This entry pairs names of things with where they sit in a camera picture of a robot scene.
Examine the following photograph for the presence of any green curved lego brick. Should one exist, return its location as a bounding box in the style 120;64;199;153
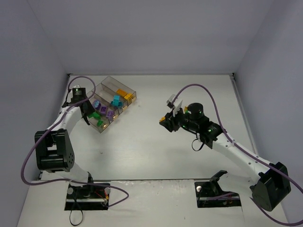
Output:
88;112;101;120

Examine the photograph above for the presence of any purple lego brick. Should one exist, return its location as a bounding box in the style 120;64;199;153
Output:
106;111;115;119

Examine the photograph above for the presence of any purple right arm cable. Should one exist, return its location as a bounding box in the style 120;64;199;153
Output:
171;84;303;225

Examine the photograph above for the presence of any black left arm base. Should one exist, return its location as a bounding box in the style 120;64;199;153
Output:
64;183;110;211

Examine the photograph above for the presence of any teal rounded lego brick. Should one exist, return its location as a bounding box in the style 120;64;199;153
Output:
111;95;122;107

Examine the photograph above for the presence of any black cable loop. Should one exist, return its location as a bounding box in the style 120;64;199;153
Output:
69;200;84;227

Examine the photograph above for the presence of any purple butterfly lego piece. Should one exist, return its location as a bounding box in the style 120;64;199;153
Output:
92;100;102;110

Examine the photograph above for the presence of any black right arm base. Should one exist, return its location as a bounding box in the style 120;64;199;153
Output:
194;170;241;208

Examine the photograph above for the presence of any yellow small lego brick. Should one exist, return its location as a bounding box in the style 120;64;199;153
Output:
124;93;133;100

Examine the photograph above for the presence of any purple lego brick studs up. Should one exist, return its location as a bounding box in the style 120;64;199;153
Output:
100;106;107;114

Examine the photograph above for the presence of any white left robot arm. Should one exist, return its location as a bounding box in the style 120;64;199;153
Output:
35;87;94;186

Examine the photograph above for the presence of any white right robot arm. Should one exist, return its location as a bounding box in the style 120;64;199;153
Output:
159;102;291;211

